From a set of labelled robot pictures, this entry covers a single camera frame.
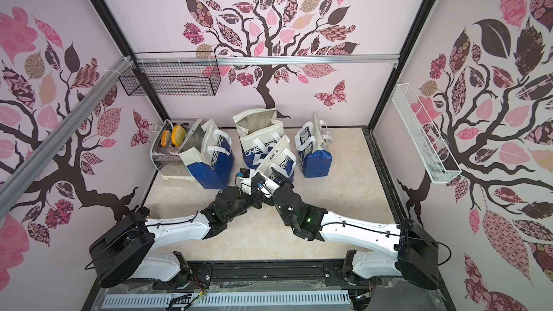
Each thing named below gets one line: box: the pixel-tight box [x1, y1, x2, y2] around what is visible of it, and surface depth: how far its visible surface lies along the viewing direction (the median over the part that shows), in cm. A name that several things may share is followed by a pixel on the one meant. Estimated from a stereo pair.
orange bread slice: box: [160, 129, 171, 148], surface depth 92 cm
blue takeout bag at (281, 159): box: [254, 134, 297, 183], surface depth 83 cm
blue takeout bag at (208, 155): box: [178, 118, 235, 190], surface depth 88 cm
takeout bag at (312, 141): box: [294, 110, 333, 178], surface depth 94 cm
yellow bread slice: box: [171, 125, 187, 148], surface depth 93 cm
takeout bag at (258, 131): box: [232, 107, 285, 170], surface depth 89 cm
